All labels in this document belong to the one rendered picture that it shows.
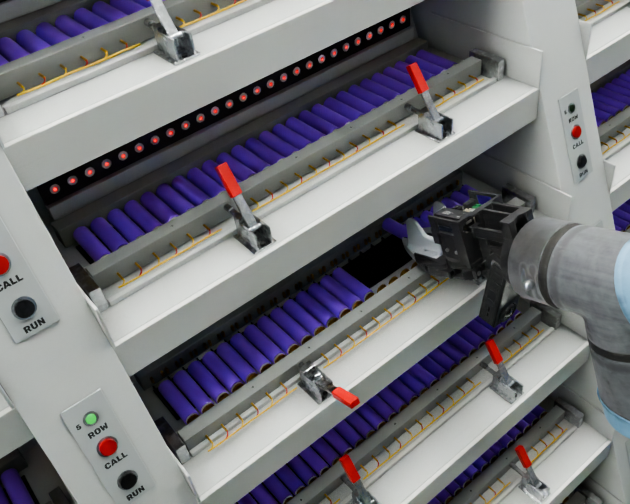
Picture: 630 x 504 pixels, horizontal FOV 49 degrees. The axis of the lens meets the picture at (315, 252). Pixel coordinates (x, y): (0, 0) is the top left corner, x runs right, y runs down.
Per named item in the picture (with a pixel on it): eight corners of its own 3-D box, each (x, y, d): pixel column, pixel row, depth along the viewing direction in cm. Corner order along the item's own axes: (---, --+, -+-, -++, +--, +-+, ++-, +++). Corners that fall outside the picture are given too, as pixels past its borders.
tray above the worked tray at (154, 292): (536, 118, 91) (547, 17, 82) (127, 378, 67) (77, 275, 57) (424, 71, 104) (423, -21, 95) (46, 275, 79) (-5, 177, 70)
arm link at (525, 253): (602, 280, 75) (543, 327, 72) (564, 271, 79) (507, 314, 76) (588, 207, 72) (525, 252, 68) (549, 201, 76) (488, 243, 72)
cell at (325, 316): (307, 297, 91) (338, 324, 87) (296, 305, 91) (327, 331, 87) (305, 288, 90) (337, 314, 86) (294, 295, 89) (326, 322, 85)
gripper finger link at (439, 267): (430, 239, 89) (482, 249, 83) (433, 251, 90) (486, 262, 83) (405, 257, 87) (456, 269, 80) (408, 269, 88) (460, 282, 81)
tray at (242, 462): (564, 249, 99) (572, 196, 93) (208, 524, 75) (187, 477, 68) (458, 191, 112) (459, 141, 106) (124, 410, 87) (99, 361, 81)
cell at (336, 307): (319, 289, 92) (351, 315, 88) (308, 297, 92) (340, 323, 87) (317, 280, 91) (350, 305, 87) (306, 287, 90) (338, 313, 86)
